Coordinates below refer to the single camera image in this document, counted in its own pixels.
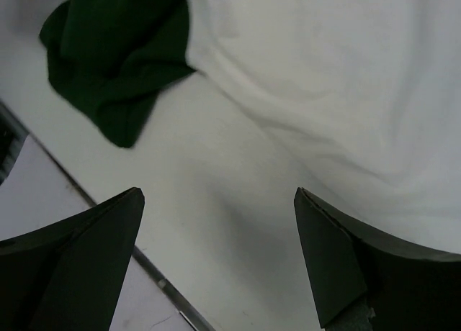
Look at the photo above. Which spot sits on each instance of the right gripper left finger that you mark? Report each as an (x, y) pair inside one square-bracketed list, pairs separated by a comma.
[(69, 275)]

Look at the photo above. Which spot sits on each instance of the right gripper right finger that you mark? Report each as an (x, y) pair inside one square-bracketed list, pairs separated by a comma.
[(365, 279)]

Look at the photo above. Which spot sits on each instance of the white and green t-shirt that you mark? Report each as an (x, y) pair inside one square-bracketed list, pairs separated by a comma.
[(357, 101)]

